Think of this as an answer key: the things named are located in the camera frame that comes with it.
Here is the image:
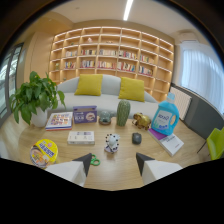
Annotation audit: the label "yellow instant noodle bowl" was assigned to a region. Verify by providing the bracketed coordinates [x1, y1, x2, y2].
[29, 138, 59, 168]

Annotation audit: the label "white and purple book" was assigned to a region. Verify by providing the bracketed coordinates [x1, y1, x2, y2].
[147, 127, 185, 158]

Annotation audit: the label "white flat box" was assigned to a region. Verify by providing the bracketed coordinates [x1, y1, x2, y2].
[67, 130, 96, 146]

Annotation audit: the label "dark grey computer mouse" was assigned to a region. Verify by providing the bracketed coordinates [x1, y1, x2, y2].
[131, 132, 143, 145]

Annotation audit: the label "colourful picture book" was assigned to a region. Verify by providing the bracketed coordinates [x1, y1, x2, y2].
[44, 111, 74, 132]

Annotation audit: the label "blue detergent bottle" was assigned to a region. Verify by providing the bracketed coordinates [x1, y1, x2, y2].
[150, 92, 180, 137]

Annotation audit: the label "purple box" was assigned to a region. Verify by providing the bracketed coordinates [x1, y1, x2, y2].
[72, 105, 98, 125]

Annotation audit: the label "grey-green round ornament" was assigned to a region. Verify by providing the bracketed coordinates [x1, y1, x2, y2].
[98, 110, 113, 126]

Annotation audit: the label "green chair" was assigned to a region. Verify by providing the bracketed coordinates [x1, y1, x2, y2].
[197, 126, 224, 162]

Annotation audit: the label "green cactus vase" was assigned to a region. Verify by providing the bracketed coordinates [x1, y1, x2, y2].
[116, 99, 132, 128]

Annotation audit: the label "white radiator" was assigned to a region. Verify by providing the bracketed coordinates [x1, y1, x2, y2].
[169, 85, 193, 122]

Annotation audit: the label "grey sofa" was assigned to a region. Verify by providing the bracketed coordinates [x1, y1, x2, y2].
[49, 73, 160, 120]

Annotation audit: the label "green potted plant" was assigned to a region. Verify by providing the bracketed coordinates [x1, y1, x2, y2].
[9, 70, 66, 129]

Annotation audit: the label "yellow cushion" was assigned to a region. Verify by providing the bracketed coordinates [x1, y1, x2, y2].
[118, 76, 146, 103]
[74, 73, 104, 97]

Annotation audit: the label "white curtain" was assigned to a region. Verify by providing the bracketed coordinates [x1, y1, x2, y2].
[179, 49, 224, 116]

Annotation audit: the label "wooden bookshelf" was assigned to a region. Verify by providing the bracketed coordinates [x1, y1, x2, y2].
[48, 26, 175, 103]

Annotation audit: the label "white air conditioner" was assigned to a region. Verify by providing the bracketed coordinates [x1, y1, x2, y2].
[175, 30, 201, 44]

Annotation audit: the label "ceiling light strip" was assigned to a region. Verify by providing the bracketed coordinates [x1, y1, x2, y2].
[122, 0, 134, 22]

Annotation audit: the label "green handled scissors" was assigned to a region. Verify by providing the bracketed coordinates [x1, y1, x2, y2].
[89, 153, 101, 167]

